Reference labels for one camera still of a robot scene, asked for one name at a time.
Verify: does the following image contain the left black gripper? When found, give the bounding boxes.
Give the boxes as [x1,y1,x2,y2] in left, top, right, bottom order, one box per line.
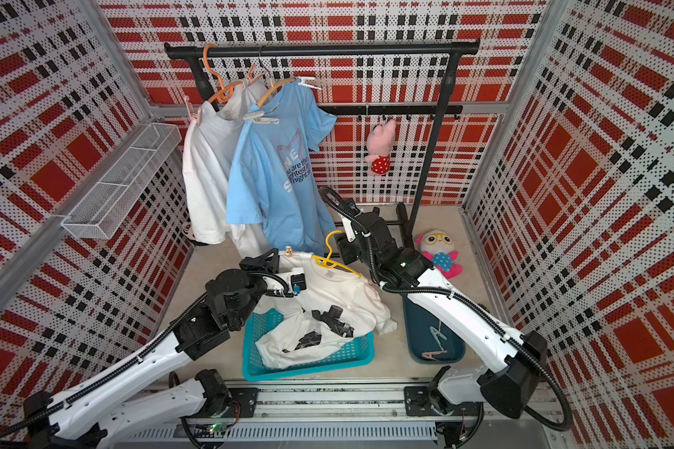
[232,249,280,329]

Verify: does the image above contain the yellow plastic hanger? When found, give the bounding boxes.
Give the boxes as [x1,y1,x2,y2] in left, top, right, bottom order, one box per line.
[312,230,362,278]

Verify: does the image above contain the white printed t-shirt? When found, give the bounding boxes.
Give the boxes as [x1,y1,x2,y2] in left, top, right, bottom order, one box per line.
[255,252,398,370]
[183,82,271,257]

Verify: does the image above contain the light blue cloth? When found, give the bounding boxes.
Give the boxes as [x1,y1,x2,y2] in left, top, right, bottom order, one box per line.
[226,82,336,256]

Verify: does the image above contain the teal tray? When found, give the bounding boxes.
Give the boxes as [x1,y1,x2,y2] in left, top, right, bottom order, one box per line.
[242,310,376,382]

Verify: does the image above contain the white clothespin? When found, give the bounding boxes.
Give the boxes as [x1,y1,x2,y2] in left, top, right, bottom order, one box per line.
[295,76,321,91]
[243,110,280,125]

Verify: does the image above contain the pink clothespin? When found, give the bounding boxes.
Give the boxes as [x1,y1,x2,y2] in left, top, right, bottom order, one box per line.
[245,65,267,85]
[183,95,202,125]

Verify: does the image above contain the orange plastic hanger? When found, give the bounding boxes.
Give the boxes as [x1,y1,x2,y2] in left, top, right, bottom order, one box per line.
[202,43,245,104]

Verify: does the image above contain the wooden hanger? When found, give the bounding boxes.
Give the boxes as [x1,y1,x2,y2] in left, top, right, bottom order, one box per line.
[256,78,298,108]

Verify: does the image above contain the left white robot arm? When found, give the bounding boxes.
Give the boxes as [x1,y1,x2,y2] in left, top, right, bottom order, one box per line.
[0,249,306,448]

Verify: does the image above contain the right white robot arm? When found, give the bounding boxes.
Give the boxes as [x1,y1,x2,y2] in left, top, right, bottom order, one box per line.
[319,187,573,432]

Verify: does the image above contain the white owl plush toy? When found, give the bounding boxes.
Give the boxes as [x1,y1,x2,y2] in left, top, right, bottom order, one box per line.
[415,229,464,279]

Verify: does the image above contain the black-haired boy doll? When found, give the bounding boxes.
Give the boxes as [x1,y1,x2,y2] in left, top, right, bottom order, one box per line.
[181,222,194,241]

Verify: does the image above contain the pink pig plush toy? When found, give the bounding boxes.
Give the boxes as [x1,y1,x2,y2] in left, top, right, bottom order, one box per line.
[364,119,397,176]

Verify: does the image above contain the dark teal clothespin bin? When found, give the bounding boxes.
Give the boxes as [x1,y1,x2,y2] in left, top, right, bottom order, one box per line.
[403,296,465,365]

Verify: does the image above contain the black clothes rack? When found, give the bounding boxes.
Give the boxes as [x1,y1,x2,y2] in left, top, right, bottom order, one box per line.
[164,39,480,248]

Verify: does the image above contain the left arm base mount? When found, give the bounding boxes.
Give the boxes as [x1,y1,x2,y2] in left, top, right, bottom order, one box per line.
[187,388,259,419]

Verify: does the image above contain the black wall hook rail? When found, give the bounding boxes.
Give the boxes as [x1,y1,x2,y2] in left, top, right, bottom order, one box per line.
[319,104,438,118]

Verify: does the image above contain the aluminium front rail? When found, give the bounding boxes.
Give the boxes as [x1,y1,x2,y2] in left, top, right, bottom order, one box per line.
[89,380,518,445]

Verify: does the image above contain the white wire mesh basket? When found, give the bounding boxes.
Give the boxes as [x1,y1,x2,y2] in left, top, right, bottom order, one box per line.
[61,122,181,239]

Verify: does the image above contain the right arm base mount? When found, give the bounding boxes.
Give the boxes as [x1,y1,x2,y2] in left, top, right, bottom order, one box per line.
[404,385,466,417]

